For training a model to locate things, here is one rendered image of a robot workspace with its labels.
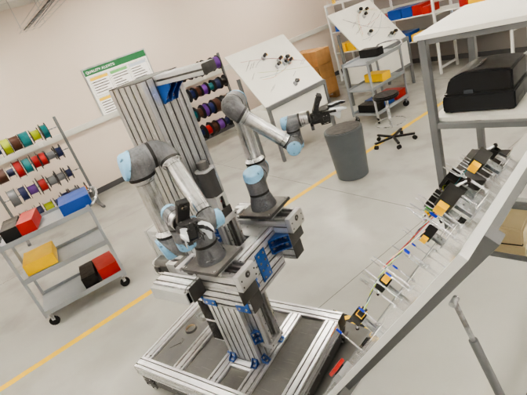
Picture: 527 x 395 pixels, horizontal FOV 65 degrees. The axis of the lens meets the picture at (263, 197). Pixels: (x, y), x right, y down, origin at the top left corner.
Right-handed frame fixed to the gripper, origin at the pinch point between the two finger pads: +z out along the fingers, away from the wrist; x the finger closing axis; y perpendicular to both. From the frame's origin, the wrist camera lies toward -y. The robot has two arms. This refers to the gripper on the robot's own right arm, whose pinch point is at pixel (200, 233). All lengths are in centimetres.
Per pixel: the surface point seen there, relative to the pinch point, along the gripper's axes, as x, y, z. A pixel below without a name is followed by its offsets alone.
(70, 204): 29, 58, -304
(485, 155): -80, -9, 46
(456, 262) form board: -20, -13, 80
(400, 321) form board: -19, 7, 67
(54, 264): 62, 112, -310
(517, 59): -149, -27, 14
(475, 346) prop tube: -38, 22, 71
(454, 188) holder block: -48, -12, 59
